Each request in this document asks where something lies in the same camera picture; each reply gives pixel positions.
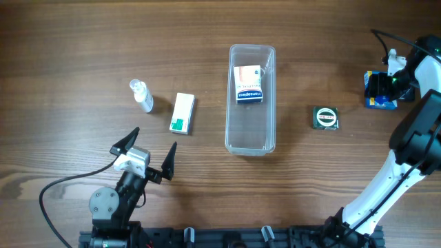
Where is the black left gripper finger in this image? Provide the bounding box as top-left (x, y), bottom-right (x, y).
top-left (161, 142), bottom-right (177, 180)
top-left (110, 127), bottom-right (140, 155)

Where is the blue yellow VapoDrops box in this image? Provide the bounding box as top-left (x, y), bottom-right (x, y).
top-left (364, 71), bottom-right (398, 110)

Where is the white green medicine box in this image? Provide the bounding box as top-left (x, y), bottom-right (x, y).
top-left (170, 92), bottom-right (195, 135)

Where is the green round-label box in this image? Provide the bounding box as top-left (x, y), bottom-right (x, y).
top-left (312, 106), bottom-right (339, 130)

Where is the white blue Hansaplast box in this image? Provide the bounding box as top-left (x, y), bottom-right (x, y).
top-left (234, 65), bottom-right (263, 104)

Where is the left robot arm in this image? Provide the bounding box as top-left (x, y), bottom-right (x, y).
top-left (88, 127), bottom-right (177, 248)

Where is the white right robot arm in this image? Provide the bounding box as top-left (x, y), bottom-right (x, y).
top-left (315, 34), bottom-right (440, 247)

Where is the clear plastic container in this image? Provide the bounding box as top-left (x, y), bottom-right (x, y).
top-left (225, 44), bottom-right (276, 156)

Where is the white spray bottle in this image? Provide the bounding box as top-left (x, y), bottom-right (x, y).
top-left (130, 79), bottom-right (154, 113)

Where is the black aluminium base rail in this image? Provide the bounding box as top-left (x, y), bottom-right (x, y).
top-left (79, 226), bottom-right (385, 248)

